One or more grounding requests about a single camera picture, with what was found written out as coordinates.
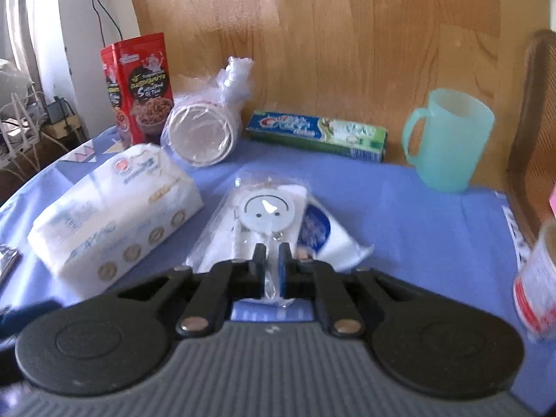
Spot bagged white badge reel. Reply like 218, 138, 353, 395
185, 177, 374, 307

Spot smartphone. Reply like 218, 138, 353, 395
0, 244, 21, 285

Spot blue patterned tablecloth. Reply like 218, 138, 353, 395
1, 128, 555, 414

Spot white red paper cup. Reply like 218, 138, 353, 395
513, 219, 556, 340

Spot white tissue pack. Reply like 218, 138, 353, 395
27, 144, 204, 299

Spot brown woven tray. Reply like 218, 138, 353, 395
506, 30, 555, 244

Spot toothpaste box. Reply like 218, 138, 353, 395
245, 111, 387, 163

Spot teal plastic mug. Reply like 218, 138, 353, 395
401, 89, 495, 193

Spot bagged plastic lids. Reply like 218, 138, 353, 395
161, 57, 254, 167

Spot red snack box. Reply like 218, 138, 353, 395
101, 33, 173, 146

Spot wood pattern board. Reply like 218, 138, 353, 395
132, 0, 549, 189

